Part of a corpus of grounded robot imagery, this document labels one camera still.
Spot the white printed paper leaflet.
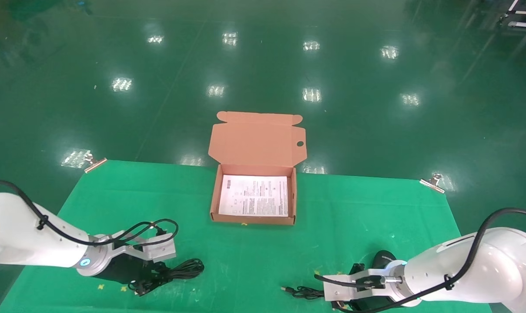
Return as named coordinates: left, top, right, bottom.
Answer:
left=218, top=175, right=289, bottom=217

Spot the black data cable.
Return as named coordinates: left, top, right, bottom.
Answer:
left=128, top=259, right=204, bottom=297

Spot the open brown cardboard box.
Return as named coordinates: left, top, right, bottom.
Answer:
left=208, top=111, right=307, bottom=226

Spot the metal binder clip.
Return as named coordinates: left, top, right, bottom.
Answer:
left=419, top=173, right=445, bottom=194
left=84, top=152, right=108, bottom=173

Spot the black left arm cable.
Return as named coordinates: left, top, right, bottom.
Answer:
left=0, top=180, right=179, bottom=248

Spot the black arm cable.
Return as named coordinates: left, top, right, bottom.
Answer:
left=314, top=208, right=526, bottom=313
left=0, top=180, right=179, bottom=248

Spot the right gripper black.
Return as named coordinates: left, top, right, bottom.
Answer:
left=331, top=263, right=403, bottom=313

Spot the green table cloth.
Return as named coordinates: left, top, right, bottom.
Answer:
left=0, top=160, right=492, bottom=313

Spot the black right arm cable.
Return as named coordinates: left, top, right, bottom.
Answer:
left=314, top=208, right=526, bottom=313

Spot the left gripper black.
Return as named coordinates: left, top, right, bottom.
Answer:
left=98, top=253, right=170, bottom=296

